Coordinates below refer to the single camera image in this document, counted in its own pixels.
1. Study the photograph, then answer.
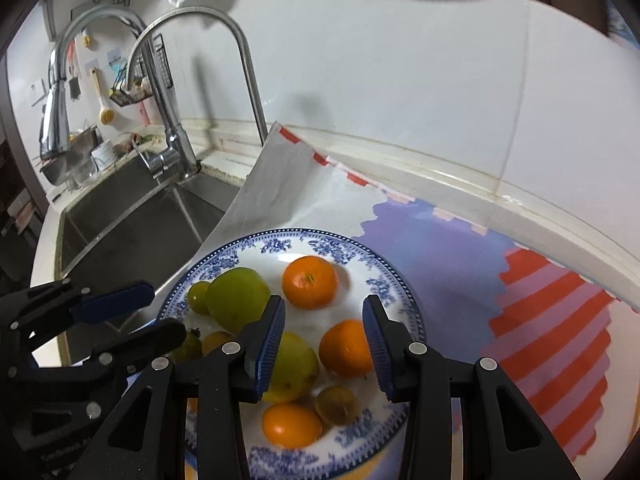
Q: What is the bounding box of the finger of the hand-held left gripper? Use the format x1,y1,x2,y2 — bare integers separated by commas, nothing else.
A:
10,319,188,426
0,280,156,333

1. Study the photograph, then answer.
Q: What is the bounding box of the white cup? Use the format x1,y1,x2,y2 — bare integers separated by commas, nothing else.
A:
91,140,118,171

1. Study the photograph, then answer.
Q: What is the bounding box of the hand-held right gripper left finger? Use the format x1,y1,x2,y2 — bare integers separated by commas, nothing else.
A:
67,294,287,480

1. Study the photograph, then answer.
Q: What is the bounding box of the blue patterned white plate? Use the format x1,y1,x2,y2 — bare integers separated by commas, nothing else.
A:
157,228,427,480

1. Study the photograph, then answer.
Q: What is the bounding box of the metal dish tub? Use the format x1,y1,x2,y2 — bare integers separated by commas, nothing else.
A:
40,125,101,186

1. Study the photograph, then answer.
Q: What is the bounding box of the black wire basket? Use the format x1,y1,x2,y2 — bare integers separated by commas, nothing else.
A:
110,35,173,108

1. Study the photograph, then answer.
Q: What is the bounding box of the stainless steel sink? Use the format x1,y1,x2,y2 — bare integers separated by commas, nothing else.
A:
57,160,241,366

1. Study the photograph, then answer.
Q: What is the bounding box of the large yellow-green round fruit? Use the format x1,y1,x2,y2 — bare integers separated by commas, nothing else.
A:
262,332,321,405

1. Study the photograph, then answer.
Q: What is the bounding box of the small orange tangerine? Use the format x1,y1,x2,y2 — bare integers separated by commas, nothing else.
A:
281,255,340,310
261,402,324,450
318,319,375,380

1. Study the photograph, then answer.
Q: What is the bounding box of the small green fruit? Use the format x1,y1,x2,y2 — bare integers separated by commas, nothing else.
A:
187,281,213,317

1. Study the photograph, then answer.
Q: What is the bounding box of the dark green tomato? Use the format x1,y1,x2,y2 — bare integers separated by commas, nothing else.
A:
172,327,203,362

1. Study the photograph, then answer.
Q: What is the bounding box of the chrome gooseneck faucet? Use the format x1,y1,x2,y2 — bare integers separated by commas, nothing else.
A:
126,6,271,148

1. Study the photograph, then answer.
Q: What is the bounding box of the chrome pull-down faucet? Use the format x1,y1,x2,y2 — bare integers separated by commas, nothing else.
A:
39,4,198,186

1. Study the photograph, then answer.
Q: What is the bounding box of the small olive yellow fruit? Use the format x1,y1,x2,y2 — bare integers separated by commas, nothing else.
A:
314,385,361,427

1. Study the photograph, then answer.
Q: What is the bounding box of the large green round fruit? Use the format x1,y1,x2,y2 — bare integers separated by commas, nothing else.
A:
204,267,272,335

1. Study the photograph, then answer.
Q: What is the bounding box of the wooden handled dish brush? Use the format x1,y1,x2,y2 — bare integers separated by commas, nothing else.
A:
90,67,116,126

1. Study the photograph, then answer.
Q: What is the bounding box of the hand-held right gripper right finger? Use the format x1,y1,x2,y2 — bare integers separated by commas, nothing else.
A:
362,294,581,480

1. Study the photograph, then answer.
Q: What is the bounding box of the colourful printed mat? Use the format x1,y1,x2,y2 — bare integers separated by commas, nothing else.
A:
125,121,640,480

